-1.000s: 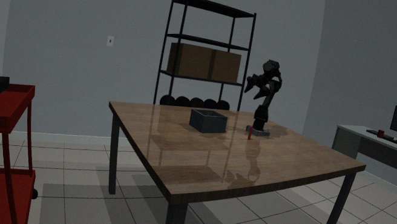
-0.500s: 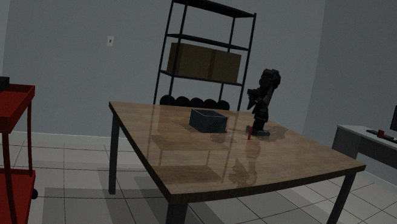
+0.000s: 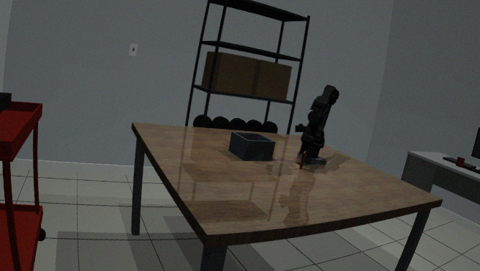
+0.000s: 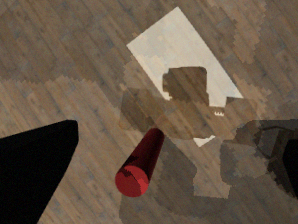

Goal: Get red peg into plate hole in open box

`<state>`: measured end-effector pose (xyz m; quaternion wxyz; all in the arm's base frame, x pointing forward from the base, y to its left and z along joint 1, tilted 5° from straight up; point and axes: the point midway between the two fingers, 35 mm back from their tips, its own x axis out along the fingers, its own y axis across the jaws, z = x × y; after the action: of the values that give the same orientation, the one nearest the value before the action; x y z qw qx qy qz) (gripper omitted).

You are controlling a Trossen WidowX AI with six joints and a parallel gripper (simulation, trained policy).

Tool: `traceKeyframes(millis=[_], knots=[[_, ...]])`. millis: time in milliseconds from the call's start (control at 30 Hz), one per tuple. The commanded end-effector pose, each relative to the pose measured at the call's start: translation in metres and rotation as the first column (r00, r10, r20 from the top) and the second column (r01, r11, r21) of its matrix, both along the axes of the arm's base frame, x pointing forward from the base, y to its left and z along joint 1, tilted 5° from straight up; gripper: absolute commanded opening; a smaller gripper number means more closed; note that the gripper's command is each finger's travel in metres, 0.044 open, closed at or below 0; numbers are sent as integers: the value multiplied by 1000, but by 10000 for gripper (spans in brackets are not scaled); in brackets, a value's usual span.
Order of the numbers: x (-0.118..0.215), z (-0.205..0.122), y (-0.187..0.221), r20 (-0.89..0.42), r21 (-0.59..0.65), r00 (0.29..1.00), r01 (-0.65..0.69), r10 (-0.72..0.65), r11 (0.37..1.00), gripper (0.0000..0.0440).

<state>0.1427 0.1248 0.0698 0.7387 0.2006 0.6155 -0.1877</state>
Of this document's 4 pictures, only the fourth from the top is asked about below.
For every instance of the red peg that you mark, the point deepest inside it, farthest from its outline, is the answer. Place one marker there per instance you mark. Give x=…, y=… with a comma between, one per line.
x=133, y=178

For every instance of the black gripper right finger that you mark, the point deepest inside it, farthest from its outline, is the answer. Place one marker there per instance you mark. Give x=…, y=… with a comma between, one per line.
x=290, y=160

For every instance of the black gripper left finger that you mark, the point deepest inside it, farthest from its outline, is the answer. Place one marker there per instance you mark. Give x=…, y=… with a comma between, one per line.
x=32, y=164

